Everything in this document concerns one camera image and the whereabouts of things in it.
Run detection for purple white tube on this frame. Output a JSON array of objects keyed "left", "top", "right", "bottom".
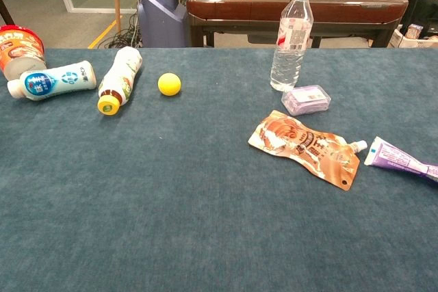
[{"left": 363, "top": 136, "right": 438, "bottom": 183}]

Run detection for black bag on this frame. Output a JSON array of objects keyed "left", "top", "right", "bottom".
[{"left": 398, "top": 0, "right": 438, "bottom": 38}]

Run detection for white plastic crate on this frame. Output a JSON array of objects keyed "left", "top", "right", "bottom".
[{"left": 388, "top": 25, "right": 438, "bottom": 49}]

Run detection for brown mahjong table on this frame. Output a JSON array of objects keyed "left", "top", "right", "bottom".
[{"left": 186, "top": 0, "right": 410, "bottom": 49}]

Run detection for white yellow-capped bottle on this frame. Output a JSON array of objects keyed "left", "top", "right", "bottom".
[{"left": 97, "top": 46, "right": 143, "bottom": 115}]

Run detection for red instant noodle cup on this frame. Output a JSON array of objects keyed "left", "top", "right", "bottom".
[{"left": 0, "top": 25, "right": 47, "bottom": 81}]

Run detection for white blue yogurt bottle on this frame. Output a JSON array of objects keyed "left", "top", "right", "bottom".
[{"left": 7, "top": 60, "right": 98, "bottom": 101}]

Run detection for clear plastic water bottle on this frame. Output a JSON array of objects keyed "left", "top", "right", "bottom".
[{"left": 270, "top": 0, "right": 314, "bottom": 92}]

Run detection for clear box with purple contents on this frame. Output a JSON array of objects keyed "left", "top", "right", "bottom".
[{"left": 281, "top": 84, "right": 332, "bottom": 116}]

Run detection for teal table cloth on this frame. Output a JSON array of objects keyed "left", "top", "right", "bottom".
[{"left": 0, "top": 47, "right": 438, "bottom": 292}]

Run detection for tangled black floor cables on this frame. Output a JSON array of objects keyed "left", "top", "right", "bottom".
[{"left": 107, "top": 11, "right": 143, "bottom": 49}]

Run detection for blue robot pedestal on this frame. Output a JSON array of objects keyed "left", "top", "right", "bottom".
[{"left": 138, "top": 0, "right": 189, "bottom": 49}]

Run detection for orange spout drink pouch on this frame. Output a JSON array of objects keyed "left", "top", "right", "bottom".
[{"left": 248, "top": 109, "right": 369, "bottom": 192}]

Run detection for yellow ball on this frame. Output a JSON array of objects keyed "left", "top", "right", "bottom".
[{"left": 157, "top": 72, "right": 182, "bottom": 96}]

